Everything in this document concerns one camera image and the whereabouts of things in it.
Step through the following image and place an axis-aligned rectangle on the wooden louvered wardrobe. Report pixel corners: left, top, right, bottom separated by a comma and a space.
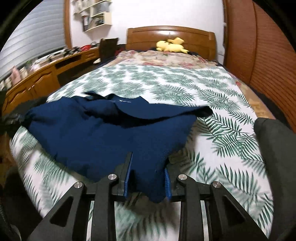
224, 1, 295, 130

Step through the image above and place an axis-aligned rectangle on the wooden headboard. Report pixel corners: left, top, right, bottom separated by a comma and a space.
125, 26, 217, 60

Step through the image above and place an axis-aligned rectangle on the yellow plush toy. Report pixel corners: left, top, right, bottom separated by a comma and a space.
156, 37, 189, 54

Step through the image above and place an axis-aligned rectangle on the dark wooden chair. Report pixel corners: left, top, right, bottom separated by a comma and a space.
93, 38, 119, 64

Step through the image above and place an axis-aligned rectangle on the palm leaf print duvet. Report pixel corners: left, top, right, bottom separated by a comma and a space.
10, 63, 273, 240

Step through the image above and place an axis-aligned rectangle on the white wall shelf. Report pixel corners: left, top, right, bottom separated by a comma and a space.
72, 0, 112, 32

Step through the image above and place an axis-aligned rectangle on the grey fabric cushion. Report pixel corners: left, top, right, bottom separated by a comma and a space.
254, 118, 295, 240

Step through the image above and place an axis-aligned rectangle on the red basket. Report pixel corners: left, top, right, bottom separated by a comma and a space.
80, 45, 91, 51

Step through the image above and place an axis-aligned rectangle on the grey window blind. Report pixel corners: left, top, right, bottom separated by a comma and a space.
1, 0, 66, 78

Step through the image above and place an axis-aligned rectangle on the floral blanket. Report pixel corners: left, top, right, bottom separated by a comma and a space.
109, 50, 220, 69

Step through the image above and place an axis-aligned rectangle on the navy blue suit jacket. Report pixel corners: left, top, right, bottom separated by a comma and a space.
24, 92, 213, 203

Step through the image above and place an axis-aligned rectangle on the wooden desk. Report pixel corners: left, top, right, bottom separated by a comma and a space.
2, 47, 99, 115

